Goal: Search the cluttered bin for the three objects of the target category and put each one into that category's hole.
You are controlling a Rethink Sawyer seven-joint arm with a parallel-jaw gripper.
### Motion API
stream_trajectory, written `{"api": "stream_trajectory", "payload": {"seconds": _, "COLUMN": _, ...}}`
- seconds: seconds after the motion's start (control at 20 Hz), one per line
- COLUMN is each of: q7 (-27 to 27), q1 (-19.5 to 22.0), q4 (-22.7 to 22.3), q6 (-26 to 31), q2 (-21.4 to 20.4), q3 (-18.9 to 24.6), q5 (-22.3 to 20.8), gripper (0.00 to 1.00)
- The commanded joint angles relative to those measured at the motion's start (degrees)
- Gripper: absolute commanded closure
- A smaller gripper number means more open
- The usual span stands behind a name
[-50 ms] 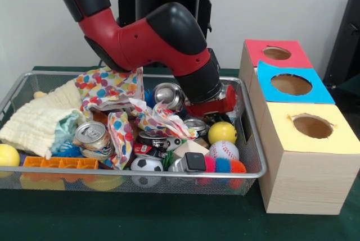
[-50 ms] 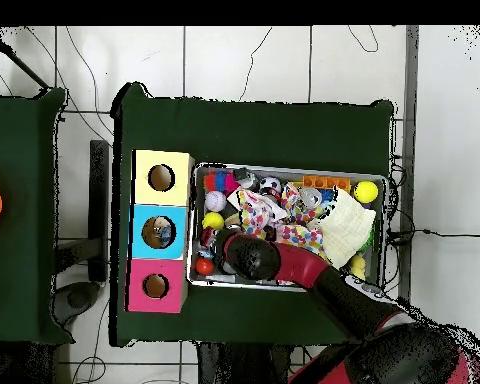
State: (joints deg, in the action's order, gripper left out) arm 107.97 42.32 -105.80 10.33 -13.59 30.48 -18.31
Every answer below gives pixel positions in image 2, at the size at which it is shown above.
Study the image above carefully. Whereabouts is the yellow smiley ball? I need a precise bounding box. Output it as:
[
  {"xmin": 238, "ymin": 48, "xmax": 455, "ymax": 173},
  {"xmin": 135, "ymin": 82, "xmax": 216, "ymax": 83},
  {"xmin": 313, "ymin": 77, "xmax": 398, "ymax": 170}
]
[{"xmin": 203, "ymin": 211, "xmax": 225, "ymax": 233}]

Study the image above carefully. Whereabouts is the cream muslin cloth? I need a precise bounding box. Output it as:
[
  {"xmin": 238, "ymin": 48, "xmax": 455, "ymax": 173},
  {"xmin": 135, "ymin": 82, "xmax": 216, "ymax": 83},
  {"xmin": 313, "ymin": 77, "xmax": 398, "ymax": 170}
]
[{"xmin": 318, "ymin": 187, "xmax": 378, "ymax": 269}]

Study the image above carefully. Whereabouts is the black flat panel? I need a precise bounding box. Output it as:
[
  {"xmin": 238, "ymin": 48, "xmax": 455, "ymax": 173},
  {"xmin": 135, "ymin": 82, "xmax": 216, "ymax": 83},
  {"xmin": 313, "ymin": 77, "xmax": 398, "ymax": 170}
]
[{"xmin": 88, "ymin": 139, "xmax": 112, "ymax": 283}]

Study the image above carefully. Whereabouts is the black floor cable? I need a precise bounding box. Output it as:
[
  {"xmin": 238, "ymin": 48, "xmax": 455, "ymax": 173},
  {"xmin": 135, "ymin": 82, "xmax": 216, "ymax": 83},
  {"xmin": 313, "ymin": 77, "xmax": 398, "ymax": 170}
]
[{"xmin": 386, "ymin": 226, "xmax": 480, "ymax": 247}]

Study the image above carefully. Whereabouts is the black and white soccer ball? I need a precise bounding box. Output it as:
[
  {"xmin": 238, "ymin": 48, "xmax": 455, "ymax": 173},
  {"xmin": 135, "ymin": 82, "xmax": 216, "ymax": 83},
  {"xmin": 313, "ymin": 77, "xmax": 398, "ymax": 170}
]
[{"xmin": 259, "ymin": 175, "xmax": 283, "ymax": 198}]

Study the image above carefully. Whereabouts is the wooden box with three holes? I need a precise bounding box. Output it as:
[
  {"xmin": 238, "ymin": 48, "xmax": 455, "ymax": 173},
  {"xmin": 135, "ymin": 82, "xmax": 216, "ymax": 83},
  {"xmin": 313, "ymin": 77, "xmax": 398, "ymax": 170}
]
[{"xmin": 127, "ymin": 149, "xmax": 196, "ymax": 315}]

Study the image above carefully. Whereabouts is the white baseball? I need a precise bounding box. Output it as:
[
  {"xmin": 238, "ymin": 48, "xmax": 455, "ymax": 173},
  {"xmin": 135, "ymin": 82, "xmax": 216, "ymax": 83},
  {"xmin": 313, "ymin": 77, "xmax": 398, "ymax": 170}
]
[{"xmin": 205, "ymin": 190, "xmax": 228, "ymax": 213}]

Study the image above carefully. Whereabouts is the green covered side table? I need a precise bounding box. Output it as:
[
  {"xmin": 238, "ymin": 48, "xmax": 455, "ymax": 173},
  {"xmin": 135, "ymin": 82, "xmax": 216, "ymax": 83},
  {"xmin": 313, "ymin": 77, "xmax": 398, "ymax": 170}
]
[{"xmin": 0, "ymin": 87, "xmax": 69, "ymax": 345}]

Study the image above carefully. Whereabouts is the shallow clear bin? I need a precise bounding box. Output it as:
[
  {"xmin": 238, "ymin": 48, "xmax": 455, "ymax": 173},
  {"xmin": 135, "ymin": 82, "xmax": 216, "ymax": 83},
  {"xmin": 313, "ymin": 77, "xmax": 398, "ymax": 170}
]
[{"xmin": 186, "ymin": 162, "xmax": 389, "ymax": 297}]

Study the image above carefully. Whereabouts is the crushed silver can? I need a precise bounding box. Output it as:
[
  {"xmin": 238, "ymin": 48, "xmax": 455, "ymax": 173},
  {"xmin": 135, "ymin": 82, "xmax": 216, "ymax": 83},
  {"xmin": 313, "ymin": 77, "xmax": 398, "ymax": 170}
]
[{"xmin": 298, "ymin": 186, "xmax": 325, "ymax": 211}]

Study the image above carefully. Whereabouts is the grey floor stand base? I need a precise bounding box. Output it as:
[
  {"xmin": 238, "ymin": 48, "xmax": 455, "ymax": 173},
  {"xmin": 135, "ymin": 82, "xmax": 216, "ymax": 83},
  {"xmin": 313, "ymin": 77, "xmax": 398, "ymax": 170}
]
[{"xmin": 51, "ymin": 238, "xmax": 105, "ymax": 325}]

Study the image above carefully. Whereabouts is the red ball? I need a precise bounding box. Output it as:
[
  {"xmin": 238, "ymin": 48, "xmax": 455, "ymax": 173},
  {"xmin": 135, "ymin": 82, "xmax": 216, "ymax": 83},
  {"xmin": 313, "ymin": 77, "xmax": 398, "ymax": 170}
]
[{"xmin": 195, "ymin": 256, "xmax": 217, "ymax": 277}]

